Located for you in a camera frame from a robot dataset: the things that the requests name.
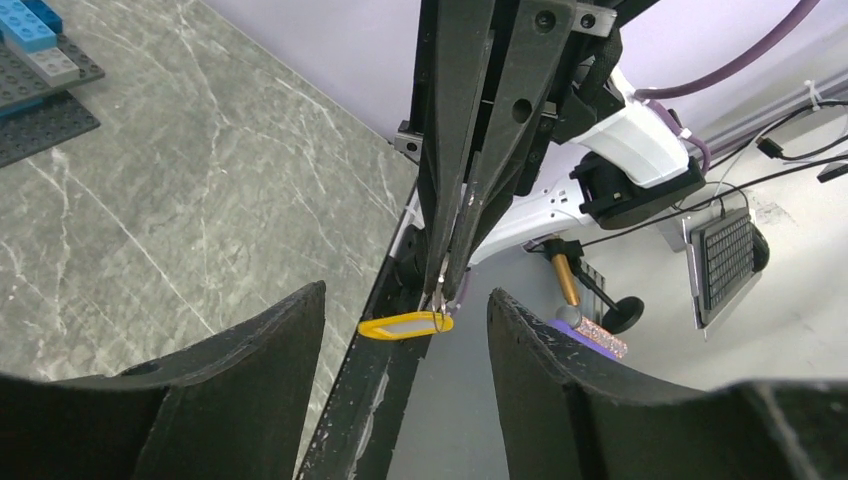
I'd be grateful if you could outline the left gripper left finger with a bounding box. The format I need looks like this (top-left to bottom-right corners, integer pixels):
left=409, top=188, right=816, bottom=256
left=1, top=281, right=326, bottom=479

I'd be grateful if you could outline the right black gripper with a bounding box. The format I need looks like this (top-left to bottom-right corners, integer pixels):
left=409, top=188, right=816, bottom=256
left=399, top=0, right=659, bottom=302

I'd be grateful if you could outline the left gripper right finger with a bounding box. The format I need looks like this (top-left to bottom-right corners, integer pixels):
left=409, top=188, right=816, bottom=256
left=487, top=289, right=847, bottom=479

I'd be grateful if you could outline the yellow key tag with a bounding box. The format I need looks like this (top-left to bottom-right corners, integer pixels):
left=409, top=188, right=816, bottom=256
left=357, top=310, right=454, bottom=341

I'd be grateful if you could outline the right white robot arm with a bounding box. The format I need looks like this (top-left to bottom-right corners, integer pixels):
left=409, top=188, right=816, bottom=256
left=407, top=1, right=707, bottom=305

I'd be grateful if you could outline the glitter handheld microphone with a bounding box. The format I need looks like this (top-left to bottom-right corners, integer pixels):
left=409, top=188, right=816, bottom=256
left=553, top=305, right=628, bottom=360

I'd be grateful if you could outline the gold microphone on stand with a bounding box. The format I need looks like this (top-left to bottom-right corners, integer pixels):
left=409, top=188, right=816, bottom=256
left=541, top=237, right=645, bottom=334

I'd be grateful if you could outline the black keyboard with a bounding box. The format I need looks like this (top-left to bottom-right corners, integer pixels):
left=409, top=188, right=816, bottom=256
left=681, top=207, right=771, bottom=339

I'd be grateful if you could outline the grey and blue lego stack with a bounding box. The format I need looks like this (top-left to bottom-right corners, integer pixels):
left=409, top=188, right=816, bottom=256
left=1, top=1, right=105, bottom=167

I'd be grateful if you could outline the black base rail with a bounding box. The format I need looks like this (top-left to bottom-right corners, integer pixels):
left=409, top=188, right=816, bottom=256
left=295, top=195, right=430, bottom=479

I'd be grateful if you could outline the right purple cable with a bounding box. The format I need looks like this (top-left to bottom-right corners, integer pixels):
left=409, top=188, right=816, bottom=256
left=632, top=0, right=823, bottom=177

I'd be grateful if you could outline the black desk cable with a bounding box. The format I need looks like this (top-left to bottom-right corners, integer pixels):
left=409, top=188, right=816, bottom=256
left=523, top=99, right=848, bottom=256

